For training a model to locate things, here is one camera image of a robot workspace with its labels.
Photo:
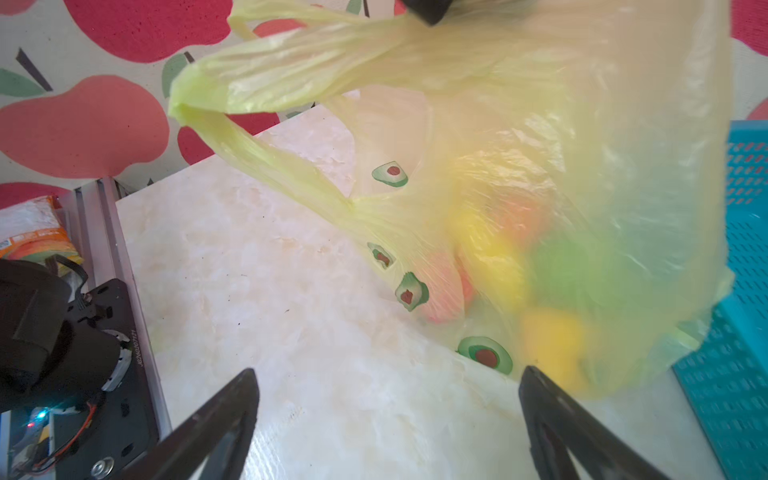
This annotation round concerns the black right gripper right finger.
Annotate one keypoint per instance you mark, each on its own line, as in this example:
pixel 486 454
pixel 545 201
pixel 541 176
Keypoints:
pixel 561 431

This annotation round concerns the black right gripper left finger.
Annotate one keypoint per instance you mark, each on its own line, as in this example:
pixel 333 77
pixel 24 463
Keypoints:
pixel 213 443

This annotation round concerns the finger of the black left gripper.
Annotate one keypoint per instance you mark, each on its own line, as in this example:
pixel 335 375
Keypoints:
pixel 430 11

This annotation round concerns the green toy fruit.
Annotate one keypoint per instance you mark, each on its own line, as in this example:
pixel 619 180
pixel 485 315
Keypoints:
pixel 570 273

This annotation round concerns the yellow plastic avocado-print bag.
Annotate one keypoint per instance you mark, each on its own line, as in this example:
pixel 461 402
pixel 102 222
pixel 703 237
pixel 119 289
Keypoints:
pixel 613 113

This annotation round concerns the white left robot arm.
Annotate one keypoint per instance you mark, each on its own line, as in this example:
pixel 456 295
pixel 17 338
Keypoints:
pixel 96 111

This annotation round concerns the pink toy fruit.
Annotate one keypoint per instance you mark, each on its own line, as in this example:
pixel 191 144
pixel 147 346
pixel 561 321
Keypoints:
pixel 449 287

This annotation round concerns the orange toy fruit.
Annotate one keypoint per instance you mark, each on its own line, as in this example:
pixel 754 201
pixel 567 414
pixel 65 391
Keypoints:
pixel 521 219

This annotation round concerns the yellow toy mango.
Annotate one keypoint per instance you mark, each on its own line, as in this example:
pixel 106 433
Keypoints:
pixel 556 343

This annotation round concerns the yellow toy banana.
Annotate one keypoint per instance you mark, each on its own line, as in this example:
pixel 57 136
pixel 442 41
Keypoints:
pixel 496 267

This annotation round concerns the teal plastic mesh basket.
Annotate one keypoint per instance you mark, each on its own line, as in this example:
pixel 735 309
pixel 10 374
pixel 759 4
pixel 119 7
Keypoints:
pixel 725 381

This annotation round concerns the orange snack packet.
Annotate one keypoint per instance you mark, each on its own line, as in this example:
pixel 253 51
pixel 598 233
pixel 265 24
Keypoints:
pixel 32 231

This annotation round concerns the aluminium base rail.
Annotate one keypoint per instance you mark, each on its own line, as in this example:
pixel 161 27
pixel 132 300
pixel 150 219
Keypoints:
pixel 79 390

